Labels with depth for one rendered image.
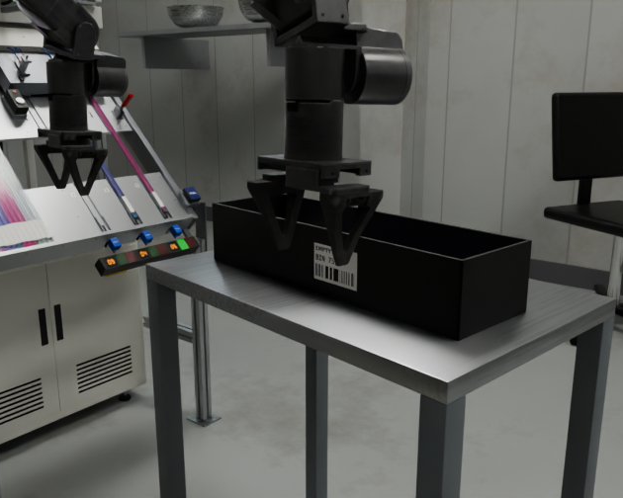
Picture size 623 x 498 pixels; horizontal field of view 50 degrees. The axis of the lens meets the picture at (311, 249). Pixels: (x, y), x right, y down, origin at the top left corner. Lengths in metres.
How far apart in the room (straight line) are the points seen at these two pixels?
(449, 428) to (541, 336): 0.21
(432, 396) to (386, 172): 3.38
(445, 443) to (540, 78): 3.33
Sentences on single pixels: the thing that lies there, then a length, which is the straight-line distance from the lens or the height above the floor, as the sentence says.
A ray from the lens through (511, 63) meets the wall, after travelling 4.08.
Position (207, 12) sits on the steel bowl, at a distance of 4.71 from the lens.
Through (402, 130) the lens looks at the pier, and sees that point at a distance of 4.07.
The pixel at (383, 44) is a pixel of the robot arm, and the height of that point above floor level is 1.17.
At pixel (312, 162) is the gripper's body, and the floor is 1.07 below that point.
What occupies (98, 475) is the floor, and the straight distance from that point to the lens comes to 2.18.
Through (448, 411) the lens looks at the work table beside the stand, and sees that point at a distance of 0.82.
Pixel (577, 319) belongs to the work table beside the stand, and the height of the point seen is 0.80.
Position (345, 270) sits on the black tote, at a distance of 1.03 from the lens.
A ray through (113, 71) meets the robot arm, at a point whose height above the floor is 1.15.
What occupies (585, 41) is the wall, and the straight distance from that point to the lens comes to 3.96.
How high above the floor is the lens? 1.14
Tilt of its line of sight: 14 degrees down
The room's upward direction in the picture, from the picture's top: straight up
